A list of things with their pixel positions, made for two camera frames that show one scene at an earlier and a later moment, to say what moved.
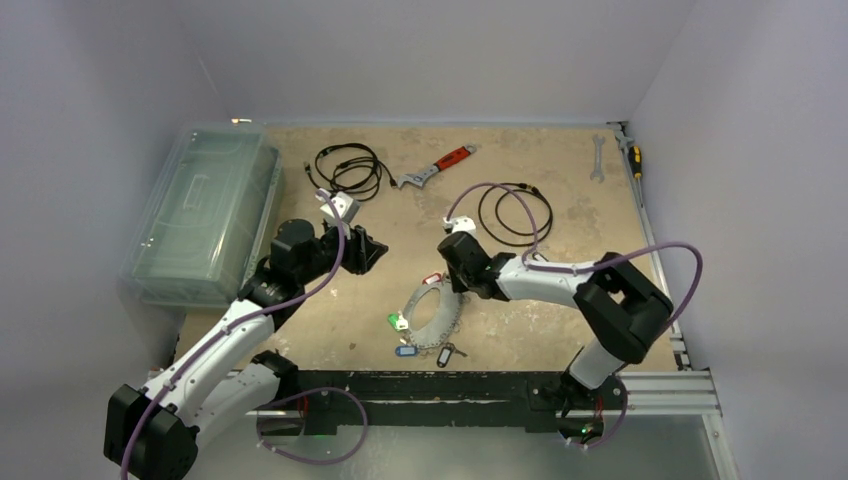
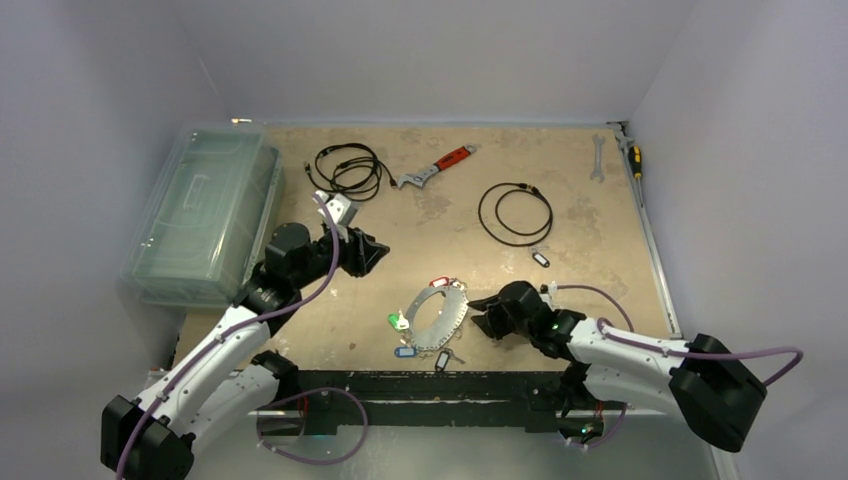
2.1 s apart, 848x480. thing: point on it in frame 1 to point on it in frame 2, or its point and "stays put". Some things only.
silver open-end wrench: (598, 172) stays put
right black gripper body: (456, 253) to (499, 317)
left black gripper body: (327, 252) stays put
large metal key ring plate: (446, 320) stays put
